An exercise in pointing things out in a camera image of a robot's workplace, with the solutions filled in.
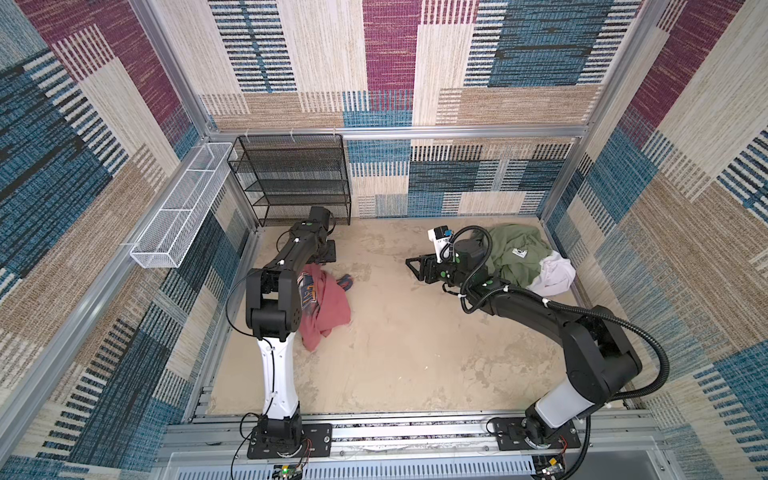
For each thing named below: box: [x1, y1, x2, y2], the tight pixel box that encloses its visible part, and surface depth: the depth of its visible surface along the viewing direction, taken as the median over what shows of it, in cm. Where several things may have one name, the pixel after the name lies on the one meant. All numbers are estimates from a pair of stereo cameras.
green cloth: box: [474, 224, 553, 288], surface depth 102 cm
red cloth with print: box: [296, 264, 351, 352], surface depth 92 cm
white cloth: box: [526, 250, 576, 298], surface depth 101 cm
